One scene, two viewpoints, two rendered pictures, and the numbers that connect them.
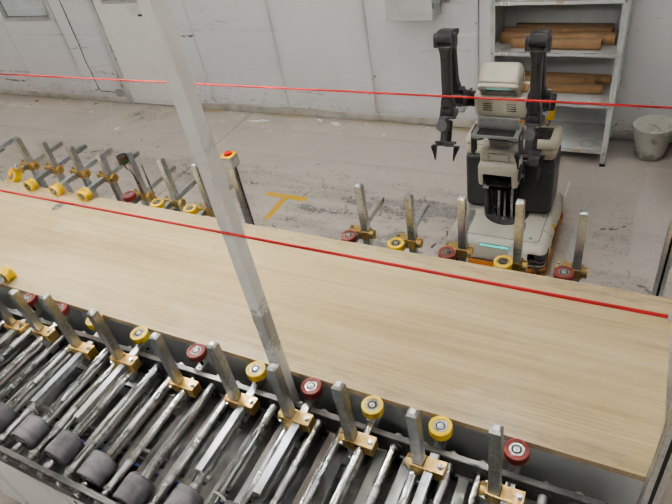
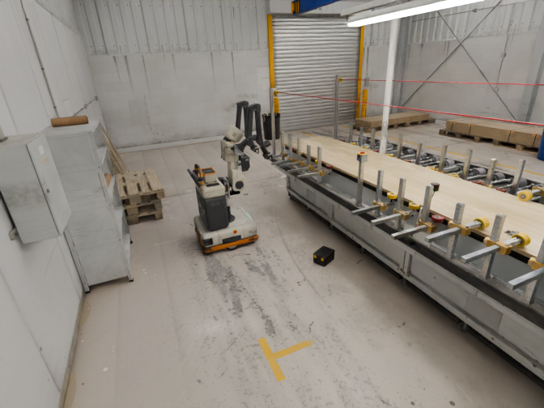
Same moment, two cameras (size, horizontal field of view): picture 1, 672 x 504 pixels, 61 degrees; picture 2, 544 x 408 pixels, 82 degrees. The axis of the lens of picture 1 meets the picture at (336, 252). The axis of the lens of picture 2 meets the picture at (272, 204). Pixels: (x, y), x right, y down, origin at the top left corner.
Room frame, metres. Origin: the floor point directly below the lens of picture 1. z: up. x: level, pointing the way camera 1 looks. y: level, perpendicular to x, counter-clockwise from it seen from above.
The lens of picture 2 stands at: (5.45, 1.33, 1.98)
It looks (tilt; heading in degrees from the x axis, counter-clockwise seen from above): 24 degrees down; 215
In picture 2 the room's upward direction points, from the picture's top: 3 degrees counter-clockwise
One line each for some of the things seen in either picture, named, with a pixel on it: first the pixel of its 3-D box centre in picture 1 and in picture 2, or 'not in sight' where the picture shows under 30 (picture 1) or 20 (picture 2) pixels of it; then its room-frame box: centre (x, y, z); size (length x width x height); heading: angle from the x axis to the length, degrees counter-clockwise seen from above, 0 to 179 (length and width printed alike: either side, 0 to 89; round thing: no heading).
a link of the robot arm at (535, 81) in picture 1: (536, 81); (246, 120); (2.43, -1.07, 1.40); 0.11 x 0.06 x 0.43; 57
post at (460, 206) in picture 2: (114, 186); (454, 235); (3.26, 1.29, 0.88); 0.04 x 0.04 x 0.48; 56
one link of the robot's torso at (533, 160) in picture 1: (512, 174); (231, 184); (2.76, -1.11, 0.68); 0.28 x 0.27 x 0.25; 57
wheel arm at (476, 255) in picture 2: (84, 167); (494, 248); (3.47, 1.50, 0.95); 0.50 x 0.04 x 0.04; 146
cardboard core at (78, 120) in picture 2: not in sight; (70, 121); (3.96, -2.02, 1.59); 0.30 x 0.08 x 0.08; 146
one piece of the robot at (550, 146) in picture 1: (511, 164); (213, 197); (3.01, -1.20, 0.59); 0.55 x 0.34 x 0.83; 57
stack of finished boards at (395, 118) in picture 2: not in sight; (393, 118); (-5.31, -1.21, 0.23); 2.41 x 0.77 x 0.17; 148
